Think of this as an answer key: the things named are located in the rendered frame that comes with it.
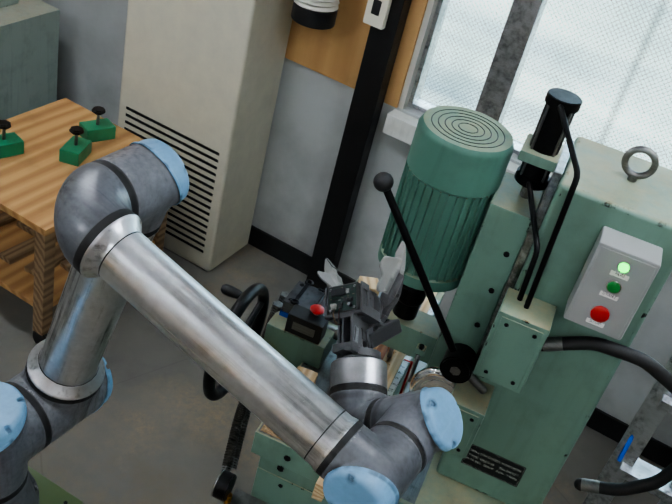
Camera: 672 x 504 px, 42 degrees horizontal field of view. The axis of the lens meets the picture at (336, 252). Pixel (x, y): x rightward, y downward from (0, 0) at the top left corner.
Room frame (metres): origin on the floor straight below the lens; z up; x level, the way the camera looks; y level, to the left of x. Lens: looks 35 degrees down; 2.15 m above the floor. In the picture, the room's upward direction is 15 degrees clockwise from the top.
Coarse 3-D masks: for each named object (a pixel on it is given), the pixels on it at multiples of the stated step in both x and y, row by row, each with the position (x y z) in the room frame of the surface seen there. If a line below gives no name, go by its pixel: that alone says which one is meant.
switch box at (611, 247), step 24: (600, 240) 1.19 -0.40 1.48; (624, 240) 1.21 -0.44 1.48; (600, 264) 1.18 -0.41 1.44; (648, 264) 1.17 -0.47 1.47; (576, 288) 1.19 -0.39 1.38; (600, 288) 1.18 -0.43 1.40; (624, 288) 1.17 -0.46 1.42; (648, 288) 1.17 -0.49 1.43; (576, 312) 1.18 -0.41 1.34; (624, 312) 1.17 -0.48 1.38
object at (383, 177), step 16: (384, 176) 1.29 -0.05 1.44; (384, 192) 1.29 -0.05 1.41; (400, 224) 1.28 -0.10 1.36; (416, 256) 1.27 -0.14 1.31; (432, 304) 1.26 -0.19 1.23; (448, 336) 1.25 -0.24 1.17; (448, 352) 1.24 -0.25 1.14; (464, 352) 1.24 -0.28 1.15; (448, 368) 1.22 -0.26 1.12; (464, 368) 1.22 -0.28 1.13; (480, 384) 1.23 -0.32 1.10
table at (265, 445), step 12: (324, 360) 1.40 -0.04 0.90; (324, 372) 1.36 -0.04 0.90; (324, 384) 1.33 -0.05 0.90; (264, 432) 1.16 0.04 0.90; (252, 444) 1.15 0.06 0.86; (264, 444) 1.15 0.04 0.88; (276, 444) 1.14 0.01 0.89; (264, 456) 1.15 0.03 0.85; (276, 456) 1.14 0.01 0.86; (288, 456) 1.14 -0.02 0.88; (300, 456) 1.13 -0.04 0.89; (288, 468) 1.14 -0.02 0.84; (300, 468) 1.13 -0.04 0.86; (312, 468) 1.13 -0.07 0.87; (312, 480) 1.12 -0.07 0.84
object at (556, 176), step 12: (564, 144) 1.42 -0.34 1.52; (564, 156) 1.37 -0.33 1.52; (564, 168) 1.32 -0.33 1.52; (552, 180) 1.30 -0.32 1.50; (552, 192) 1.30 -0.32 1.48; (540, 204) 1.30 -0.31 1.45; (540, 216) 1.30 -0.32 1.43; (528, 240) 1.30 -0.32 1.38; (528, 252) 1.30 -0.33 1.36; (516, 264) 1.30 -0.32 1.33; (516, 276) 1.30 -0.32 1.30; (504, 288) 1.30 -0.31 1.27; (492, 324) 1.30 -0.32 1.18; (480, 348) 1.30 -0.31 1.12
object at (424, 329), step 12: (420, 312) 1.43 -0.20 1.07; (408, 324) 1.38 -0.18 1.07; (420, 324) 1.39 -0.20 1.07; (432, 324) 1.40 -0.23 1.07; (396, 336) 1.38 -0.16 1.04; (408, 336) 1.37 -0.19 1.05; (420, 336) 1.37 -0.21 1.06; (432, 336) 1.36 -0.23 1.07; (396, 348) 1.37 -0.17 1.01; (408, 348) 1.37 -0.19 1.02; (432, 348) 1.36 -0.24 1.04; (420, 360) 1.36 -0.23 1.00
